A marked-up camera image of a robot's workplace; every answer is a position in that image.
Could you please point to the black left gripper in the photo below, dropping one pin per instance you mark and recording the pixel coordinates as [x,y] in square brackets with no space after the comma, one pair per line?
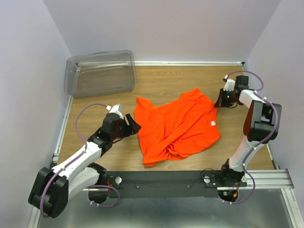
[132,129]

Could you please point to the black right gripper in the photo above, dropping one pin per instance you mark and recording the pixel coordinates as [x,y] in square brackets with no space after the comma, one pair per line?
[222,104]

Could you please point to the orange t shirt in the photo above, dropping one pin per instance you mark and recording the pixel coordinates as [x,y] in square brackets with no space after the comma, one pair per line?
[176,130]

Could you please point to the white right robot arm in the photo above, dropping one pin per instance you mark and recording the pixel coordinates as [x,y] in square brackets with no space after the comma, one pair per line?
[261,125]

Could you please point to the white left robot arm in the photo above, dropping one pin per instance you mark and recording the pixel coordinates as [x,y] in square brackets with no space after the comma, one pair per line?
[53,187]

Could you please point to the clear plastic bin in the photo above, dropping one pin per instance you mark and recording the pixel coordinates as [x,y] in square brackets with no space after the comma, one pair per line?
[100,74]

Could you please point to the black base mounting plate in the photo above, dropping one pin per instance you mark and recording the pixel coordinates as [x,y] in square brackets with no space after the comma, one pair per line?
[171,184]

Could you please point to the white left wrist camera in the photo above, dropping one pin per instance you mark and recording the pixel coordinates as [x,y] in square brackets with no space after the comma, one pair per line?
[116,109]

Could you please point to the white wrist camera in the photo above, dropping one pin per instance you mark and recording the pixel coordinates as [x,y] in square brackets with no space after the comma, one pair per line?
[229,84]
[116,109]

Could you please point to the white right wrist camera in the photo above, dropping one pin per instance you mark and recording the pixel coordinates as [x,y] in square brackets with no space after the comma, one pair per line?
[229,84]

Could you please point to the aluminium frame rail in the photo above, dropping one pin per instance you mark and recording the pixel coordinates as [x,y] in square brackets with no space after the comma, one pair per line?
[272,179]

